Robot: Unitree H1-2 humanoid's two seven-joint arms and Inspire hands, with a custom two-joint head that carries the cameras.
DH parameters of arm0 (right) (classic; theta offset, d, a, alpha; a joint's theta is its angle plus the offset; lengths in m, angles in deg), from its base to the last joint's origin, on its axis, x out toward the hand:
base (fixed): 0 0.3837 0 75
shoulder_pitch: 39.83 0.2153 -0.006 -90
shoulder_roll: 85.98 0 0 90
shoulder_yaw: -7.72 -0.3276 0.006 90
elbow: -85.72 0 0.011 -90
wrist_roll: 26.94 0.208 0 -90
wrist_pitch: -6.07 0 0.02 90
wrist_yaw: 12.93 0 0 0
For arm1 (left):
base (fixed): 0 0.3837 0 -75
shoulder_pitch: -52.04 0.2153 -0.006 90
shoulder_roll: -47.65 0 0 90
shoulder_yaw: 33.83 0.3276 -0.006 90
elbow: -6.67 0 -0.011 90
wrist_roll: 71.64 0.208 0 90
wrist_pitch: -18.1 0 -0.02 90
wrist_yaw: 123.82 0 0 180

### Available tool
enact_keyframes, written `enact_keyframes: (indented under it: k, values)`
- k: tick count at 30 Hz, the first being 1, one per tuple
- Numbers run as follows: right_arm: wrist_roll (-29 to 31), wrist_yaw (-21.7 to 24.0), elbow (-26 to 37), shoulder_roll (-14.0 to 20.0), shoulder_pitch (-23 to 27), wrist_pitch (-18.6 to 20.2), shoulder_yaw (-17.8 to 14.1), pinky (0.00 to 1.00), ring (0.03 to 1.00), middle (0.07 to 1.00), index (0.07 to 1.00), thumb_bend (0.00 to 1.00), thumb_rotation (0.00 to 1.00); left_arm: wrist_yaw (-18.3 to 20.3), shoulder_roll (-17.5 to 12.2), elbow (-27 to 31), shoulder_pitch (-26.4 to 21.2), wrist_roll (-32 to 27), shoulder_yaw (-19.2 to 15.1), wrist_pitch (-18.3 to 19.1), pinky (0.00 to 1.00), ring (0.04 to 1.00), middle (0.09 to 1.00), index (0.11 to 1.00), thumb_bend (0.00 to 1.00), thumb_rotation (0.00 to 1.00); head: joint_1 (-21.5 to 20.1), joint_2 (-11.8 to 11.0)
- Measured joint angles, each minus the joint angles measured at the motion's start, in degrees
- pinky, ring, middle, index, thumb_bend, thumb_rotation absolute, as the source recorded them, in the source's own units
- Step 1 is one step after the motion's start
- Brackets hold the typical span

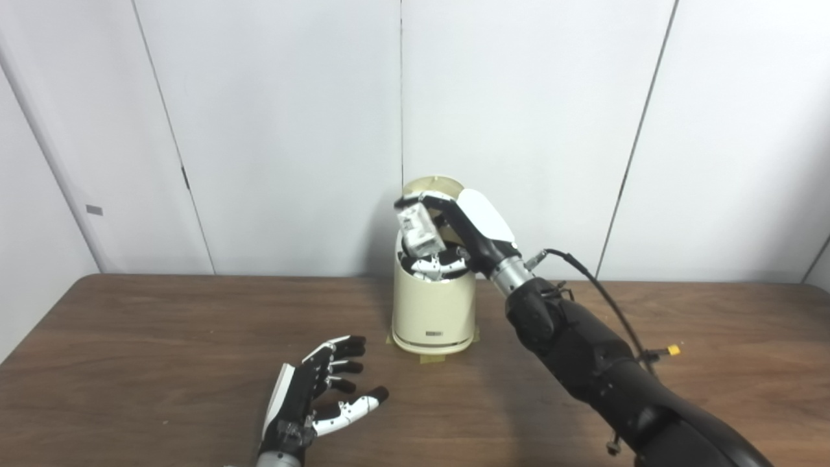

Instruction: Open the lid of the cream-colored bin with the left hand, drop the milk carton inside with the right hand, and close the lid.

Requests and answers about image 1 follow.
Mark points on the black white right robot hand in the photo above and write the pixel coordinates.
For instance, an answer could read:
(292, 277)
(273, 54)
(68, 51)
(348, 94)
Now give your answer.
(483, 227)

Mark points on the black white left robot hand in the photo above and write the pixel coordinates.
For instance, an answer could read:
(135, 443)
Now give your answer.
(298, 402)

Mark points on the white green milk carton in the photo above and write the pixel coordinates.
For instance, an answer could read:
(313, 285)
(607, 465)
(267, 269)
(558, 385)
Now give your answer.
(421, 230)

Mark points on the cream round bin lid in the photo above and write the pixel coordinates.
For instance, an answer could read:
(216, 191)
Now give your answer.
(431, 183)

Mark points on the cream-colored round bin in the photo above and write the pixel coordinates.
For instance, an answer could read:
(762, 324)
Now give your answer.
(433, 311)

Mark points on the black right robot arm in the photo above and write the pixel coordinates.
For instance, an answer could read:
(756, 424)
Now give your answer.
(596, 363)

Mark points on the black wall panel hinge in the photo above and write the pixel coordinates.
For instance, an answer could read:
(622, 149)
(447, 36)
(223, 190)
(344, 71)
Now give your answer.
(185, 178)

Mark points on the small gray wall label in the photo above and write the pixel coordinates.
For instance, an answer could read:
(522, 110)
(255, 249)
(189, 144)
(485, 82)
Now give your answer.
(94, 210)

